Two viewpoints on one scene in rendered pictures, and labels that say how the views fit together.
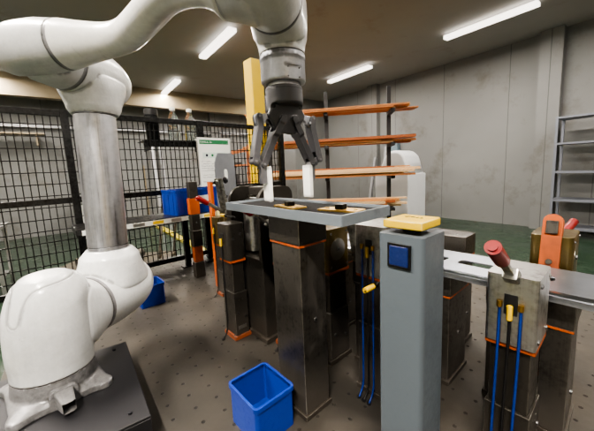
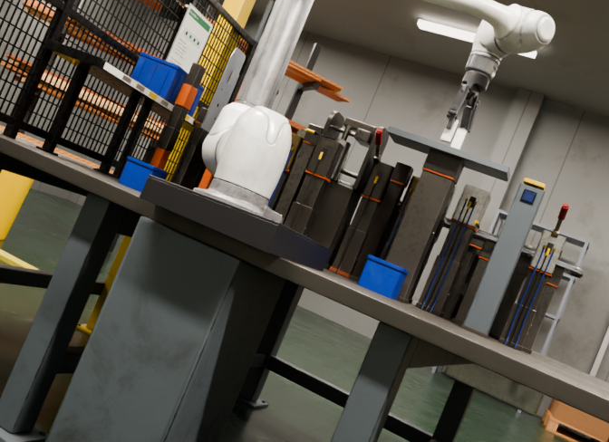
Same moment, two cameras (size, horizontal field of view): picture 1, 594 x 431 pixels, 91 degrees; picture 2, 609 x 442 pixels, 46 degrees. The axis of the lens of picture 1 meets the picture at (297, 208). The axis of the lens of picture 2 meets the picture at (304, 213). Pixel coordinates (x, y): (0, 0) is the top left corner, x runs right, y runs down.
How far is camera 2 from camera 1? 177 cm
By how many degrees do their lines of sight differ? 31
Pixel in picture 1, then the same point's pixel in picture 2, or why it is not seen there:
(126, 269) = not seen: hidden behind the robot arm
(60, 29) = not seen: outside the picture
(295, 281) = (438, 200)
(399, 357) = (507, 248)
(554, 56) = (521, 129)
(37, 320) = (285, 145)
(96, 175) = (290, 45)
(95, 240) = (262, 100)
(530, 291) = (560, 242)
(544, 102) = (490, 184)
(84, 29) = not seen: outside the picture
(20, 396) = (249, 196)
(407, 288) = (526, 213)
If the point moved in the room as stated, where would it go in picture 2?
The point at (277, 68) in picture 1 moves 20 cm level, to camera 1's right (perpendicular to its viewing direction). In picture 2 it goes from (488, 67) to (533, 96)
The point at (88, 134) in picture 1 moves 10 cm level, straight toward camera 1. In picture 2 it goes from (302, 9) to (333, 16)
